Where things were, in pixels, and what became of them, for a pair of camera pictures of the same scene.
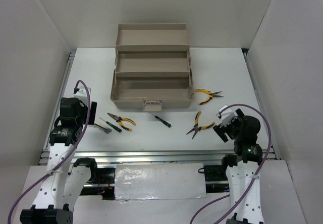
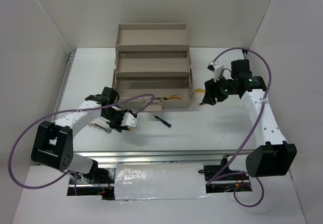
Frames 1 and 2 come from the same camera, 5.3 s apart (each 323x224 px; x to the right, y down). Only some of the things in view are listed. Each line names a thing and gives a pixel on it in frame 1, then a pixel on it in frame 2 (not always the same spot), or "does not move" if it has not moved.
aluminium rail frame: x=160 y=155 does not move
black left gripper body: x=85 y=110 → x=115 y=117
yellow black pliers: x=196 y=128 → x=164 y=98
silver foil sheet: x=155 y=181 does not move
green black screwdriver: x=161 y=120 does not move
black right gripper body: x=231 y=128 → x=222 y=89
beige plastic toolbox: x=152 y=63 does not move
